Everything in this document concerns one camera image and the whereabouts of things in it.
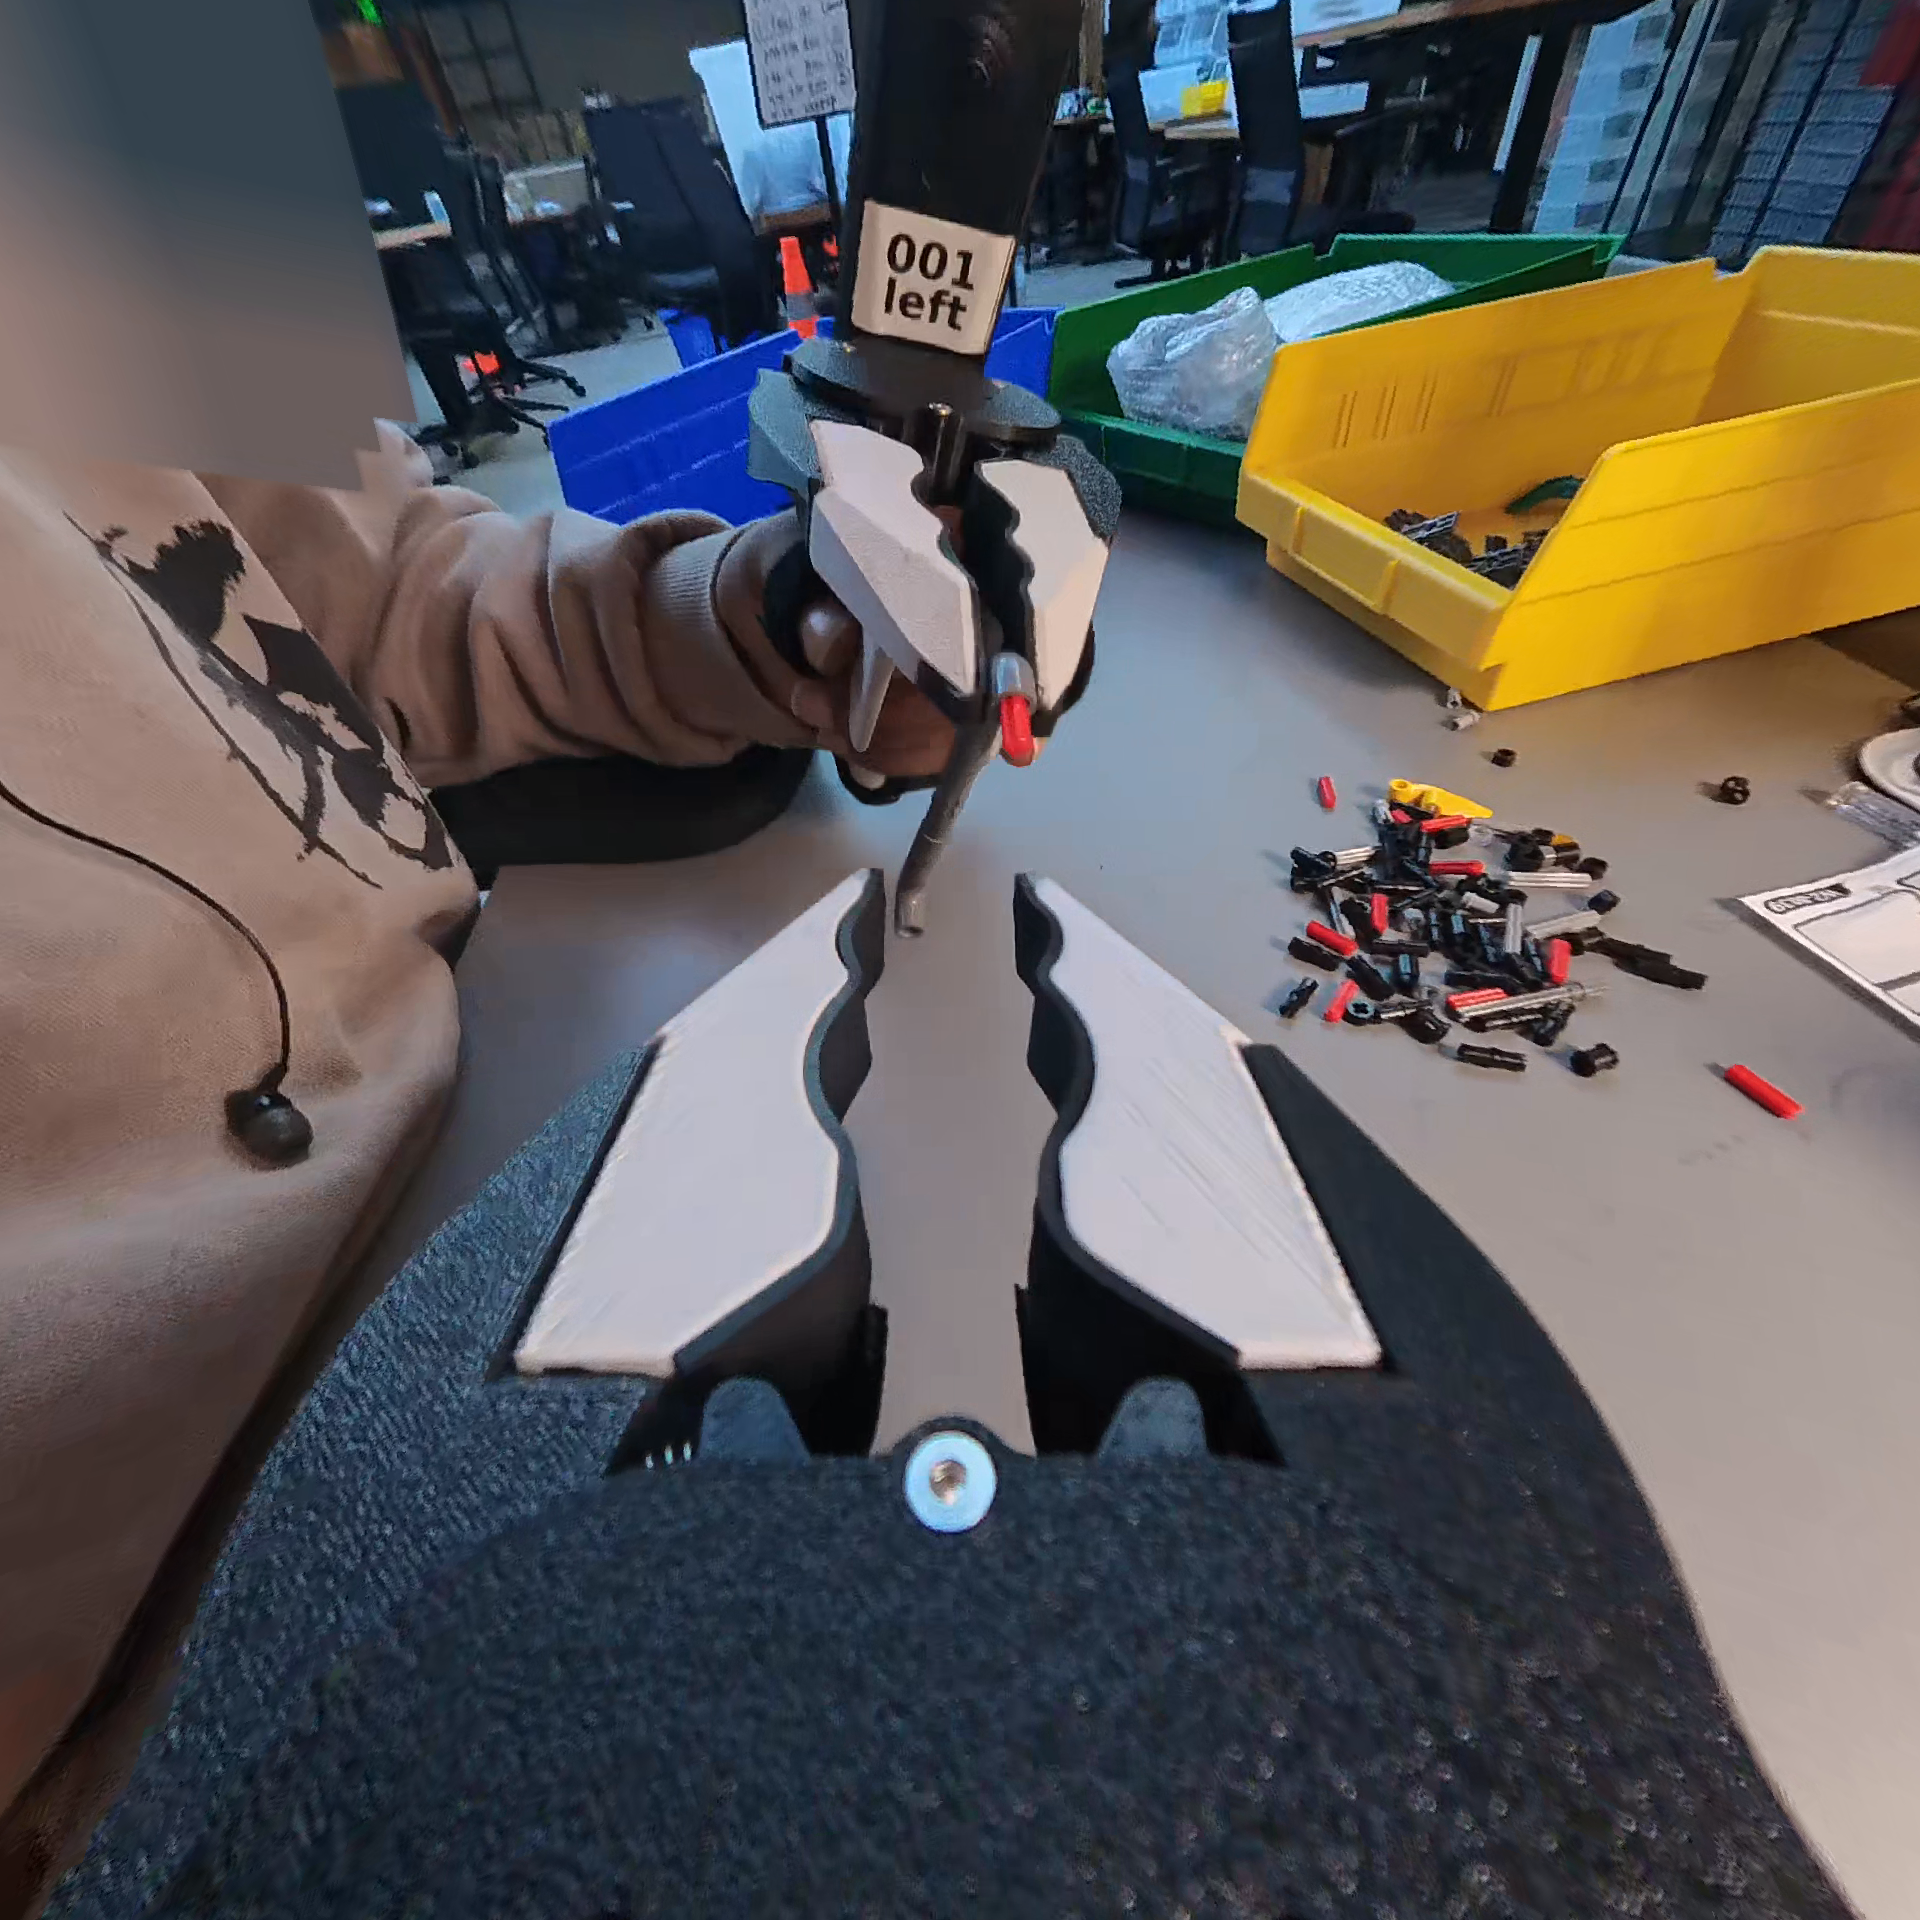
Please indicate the clear plastic bag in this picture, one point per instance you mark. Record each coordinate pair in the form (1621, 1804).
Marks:
(1200, 359)

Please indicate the yellow storage bin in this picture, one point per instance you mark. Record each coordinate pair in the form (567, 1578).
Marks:
(1651, 599)

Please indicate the small red pin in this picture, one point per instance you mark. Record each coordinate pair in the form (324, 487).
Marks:
(1763, 1091)

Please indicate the orange traffic cone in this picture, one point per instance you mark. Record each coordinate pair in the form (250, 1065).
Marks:
(798, 292)

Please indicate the yellow curved brick piece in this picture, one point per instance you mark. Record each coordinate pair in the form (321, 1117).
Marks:
(1462, 802)
(1409, 792)

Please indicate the pile of black red pins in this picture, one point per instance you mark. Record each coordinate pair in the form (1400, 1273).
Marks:
(1439, 931)

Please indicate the white sticker sheet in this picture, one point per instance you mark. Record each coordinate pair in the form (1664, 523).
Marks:
(1854, 931)

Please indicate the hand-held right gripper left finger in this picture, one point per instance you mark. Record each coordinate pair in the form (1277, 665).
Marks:
(692, 1199)

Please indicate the black chair armrest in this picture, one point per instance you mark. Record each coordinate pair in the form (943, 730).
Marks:
(630, 810)

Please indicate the wooden high table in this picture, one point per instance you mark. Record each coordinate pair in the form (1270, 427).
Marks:
(1530, 90)

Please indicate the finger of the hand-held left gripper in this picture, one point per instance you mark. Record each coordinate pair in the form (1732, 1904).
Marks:
(885, 556)
(1070, 570)

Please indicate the green storage bin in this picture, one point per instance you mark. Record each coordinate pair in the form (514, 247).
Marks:
(1140, 450)

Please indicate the heap of dark grey bricks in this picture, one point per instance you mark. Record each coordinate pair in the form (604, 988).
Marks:
(1462, 544)

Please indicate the black office chair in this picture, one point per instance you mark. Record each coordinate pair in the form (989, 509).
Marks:
(1148, 165)
(466, 329)
(1268, 134)

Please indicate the white paper poster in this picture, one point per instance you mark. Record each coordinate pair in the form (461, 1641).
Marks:
(803, 60)

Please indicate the person's left forearm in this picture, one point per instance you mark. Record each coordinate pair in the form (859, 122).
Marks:
(569, 630)

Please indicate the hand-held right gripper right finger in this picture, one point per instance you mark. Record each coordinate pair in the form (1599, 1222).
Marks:
(1200, 1199)

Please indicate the grey desk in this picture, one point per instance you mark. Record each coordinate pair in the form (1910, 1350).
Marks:
(1500, 1277)

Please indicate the blue storage bin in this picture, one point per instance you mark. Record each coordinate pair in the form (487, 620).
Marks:
(659, 436)

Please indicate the green brick piece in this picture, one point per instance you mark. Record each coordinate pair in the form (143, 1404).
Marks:
(1545, 493)

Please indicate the grey bent rod red caps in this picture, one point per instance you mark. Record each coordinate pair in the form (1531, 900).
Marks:
(961, 780)

